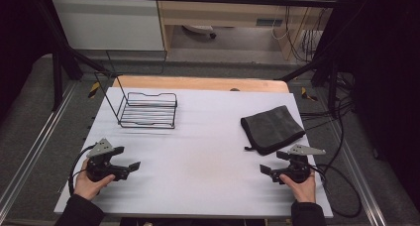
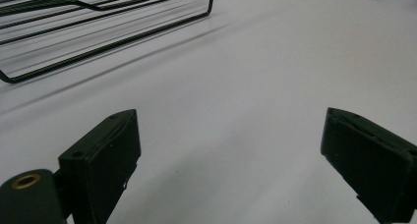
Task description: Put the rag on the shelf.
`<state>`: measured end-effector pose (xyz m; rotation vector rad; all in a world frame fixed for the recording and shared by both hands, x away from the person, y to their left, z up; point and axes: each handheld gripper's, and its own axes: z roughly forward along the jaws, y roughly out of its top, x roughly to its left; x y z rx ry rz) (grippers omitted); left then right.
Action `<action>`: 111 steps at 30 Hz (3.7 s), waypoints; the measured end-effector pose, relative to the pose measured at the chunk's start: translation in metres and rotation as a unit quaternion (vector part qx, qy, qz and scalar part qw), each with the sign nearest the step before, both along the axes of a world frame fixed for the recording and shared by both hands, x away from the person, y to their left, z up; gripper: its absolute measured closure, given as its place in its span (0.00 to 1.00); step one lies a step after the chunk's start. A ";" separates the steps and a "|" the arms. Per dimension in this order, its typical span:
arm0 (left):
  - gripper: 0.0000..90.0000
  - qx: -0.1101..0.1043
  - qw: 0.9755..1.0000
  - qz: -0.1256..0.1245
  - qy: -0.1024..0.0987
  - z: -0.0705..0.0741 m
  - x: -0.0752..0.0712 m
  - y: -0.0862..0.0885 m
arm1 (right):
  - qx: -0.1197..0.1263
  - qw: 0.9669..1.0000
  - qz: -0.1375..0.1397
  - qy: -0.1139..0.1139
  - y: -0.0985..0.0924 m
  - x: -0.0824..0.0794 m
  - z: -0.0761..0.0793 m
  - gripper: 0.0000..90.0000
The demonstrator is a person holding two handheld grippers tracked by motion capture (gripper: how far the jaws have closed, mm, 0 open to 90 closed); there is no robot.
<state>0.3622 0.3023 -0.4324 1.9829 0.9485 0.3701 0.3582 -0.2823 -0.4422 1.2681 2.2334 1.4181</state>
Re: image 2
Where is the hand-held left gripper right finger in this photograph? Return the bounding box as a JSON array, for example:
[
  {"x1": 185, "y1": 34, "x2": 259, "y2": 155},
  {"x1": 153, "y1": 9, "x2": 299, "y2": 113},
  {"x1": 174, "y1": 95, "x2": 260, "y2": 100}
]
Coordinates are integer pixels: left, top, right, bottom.
[{"x1": 320, "y1": 107, "x2": 417, "y2": 224}]

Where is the black wire rack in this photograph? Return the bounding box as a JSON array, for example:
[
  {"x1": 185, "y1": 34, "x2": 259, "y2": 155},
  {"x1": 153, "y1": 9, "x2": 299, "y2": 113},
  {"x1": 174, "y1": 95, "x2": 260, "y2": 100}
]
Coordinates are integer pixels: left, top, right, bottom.
[{"x1": 0, "y1": 0, "x2": 224, "y2": 84}]

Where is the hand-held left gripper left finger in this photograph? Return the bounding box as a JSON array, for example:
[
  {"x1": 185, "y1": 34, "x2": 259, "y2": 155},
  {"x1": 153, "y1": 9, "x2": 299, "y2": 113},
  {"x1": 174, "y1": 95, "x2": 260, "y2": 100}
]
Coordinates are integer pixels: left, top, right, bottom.
[{"x1": 58, "y1": 108, "x2": 143, "y2": 224}]

